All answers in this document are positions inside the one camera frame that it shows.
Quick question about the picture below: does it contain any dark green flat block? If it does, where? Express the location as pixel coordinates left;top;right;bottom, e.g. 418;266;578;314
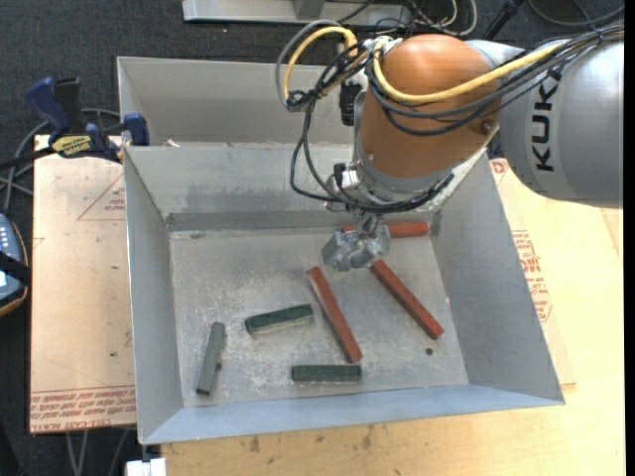
243;302;316;339
290;363;363;386
194;320;227;398

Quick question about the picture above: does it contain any black cylinder on white bracket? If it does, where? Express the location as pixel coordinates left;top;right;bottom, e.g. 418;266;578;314
338;74;366;128

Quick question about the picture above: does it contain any grey metal bin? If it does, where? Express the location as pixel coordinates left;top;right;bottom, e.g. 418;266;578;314
116;56;567;446

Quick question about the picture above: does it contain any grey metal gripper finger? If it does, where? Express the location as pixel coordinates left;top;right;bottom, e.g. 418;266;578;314
320;230;364;274
358;225;393;268

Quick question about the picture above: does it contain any brown cardboard board, red print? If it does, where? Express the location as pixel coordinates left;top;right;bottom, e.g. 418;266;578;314
29;134;579;435

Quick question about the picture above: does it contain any red-brown flat block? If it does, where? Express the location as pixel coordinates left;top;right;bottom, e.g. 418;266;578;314
341;221;431;240
369;258;445;341
307;265;364;365

